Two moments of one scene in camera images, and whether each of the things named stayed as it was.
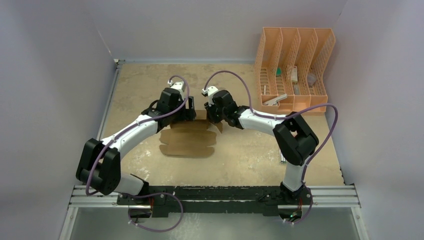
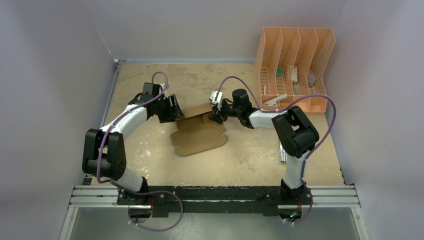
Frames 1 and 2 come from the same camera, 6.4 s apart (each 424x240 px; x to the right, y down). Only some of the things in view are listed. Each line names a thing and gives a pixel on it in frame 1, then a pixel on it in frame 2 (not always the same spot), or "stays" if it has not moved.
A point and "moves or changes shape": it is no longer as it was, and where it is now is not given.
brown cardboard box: (191, 138) moves or changes shape
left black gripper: (187, 114) → (170, 115)
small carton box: (294, 78) stays
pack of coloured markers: (283, 159) stays
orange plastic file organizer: (289, 69) stays
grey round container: (311, 79) stays
